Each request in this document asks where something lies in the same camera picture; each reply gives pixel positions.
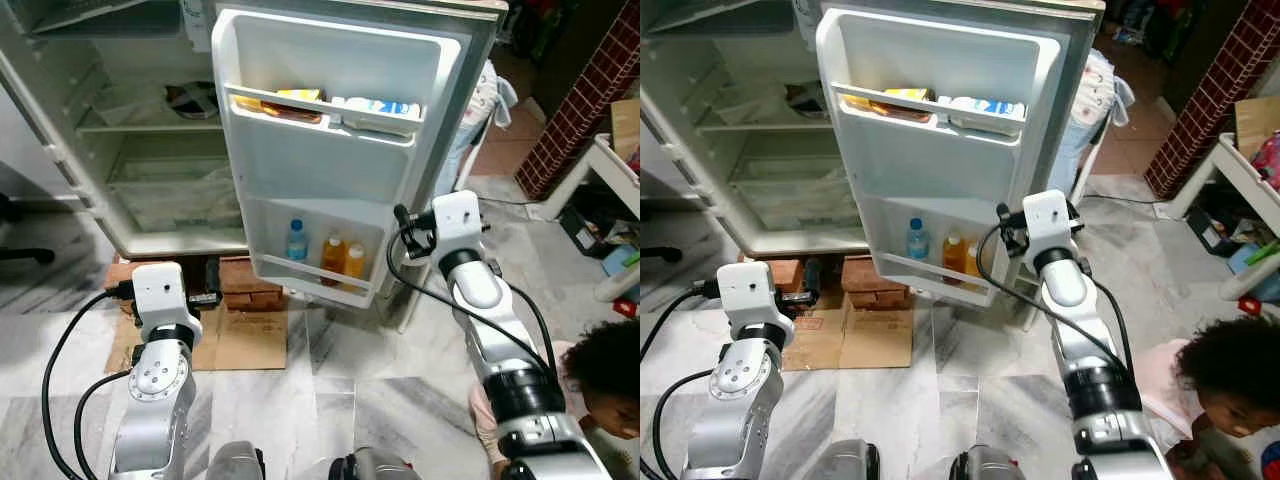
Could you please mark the amber bottle yellow cap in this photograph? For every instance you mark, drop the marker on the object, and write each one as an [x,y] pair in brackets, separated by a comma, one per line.
[953,258]
[354,268]
[333,260]
[973,266]

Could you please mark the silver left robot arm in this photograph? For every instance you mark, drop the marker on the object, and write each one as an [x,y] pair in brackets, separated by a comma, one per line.
[735,400]
[155,400]

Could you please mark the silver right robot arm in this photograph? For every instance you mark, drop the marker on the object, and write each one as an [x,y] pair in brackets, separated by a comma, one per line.
[1075,300]
[485,300]

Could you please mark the grey fridge door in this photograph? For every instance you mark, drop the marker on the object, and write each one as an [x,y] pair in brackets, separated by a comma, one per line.
[320,170]
[930,170]

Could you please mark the grey fridge body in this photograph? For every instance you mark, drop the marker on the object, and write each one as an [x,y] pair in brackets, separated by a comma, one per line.
[690,150]
[60,150]

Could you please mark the single red brick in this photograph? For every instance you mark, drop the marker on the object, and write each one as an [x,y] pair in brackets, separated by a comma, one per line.
[120,275]
[790,272]

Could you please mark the red brick stack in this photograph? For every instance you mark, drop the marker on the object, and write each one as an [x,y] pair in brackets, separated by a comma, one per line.
[872,282]
[250,283]

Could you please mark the flat brown cardboard sheet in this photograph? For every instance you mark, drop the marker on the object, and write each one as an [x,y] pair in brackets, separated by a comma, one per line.
[245,340]
[860,338]

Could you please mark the clear crisper drawer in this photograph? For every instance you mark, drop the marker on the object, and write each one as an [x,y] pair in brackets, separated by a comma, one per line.
[785,200]
[170,200]

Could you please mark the clear water bottle blue label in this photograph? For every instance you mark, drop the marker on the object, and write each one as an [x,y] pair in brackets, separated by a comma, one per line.
[918,243]
[297,243]

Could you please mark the light blue cloth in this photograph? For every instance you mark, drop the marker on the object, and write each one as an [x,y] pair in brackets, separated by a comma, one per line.
[1075,140]
[470,130]

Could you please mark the white blue carton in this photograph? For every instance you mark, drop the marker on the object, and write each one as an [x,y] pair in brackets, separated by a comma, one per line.
[380,107]
[985,107]

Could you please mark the black box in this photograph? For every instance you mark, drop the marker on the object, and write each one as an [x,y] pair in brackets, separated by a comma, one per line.
[580,230]
[1218,232]

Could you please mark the yellow packet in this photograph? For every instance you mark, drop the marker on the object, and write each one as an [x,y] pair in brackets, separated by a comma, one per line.
[300,95]
[908,95]

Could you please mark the dark bowl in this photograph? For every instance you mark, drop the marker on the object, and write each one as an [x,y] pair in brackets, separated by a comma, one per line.
[806,99]
[192,100]

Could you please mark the brown orange packet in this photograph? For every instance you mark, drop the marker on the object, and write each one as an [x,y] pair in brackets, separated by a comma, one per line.
[280,110]
[885,109]

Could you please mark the grey robot left leg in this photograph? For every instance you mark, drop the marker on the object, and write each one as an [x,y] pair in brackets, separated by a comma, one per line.
[842,462]
[235,462]

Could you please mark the grey robot leg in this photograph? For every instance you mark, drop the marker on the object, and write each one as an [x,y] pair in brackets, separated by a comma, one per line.
[990,466]
[842,462]
[235,462]
[375,466]

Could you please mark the small red object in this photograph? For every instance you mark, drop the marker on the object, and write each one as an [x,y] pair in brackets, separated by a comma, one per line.
[625,308]
[1250,304]

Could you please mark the black chair base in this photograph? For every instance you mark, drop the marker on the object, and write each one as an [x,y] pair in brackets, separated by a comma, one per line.
[25,250]

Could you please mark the light blue plastic box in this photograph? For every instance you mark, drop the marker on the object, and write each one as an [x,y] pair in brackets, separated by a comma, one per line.
[618,263]
[1242,262]

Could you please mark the white table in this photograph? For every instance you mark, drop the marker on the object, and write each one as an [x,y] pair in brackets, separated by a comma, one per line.
[1230,170]
[600,160]

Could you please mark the red brick pillar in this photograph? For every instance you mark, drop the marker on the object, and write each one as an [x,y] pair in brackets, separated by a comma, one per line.
[1210,100]
[580,110]

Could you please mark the child in pink shirt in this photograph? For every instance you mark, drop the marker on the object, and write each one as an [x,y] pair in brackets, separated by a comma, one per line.
[600,365]
[1230,370]

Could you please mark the grey robot right leg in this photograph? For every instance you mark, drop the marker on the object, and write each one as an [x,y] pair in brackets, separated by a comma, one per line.
[375,466]
[990,466]

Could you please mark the brown cardboard box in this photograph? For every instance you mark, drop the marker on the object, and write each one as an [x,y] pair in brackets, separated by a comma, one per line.
[626,128]
[1256,122]

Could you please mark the pink patterned bag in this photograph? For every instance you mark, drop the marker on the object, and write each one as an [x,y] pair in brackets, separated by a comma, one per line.
[1268,162]

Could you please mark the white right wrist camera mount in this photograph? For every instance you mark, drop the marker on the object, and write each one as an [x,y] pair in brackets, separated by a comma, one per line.
[458,225]
[1048,225]

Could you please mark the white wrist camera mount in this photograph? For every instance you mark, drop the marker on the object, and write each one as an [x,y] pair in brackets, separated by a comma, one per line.
[1048,225]
[458,225]
[750,295]
[160,295]

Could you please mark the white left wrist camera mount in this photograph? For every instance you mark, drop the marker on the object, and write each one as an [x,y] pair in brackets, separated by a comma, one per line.
[750,295]
[160,295]

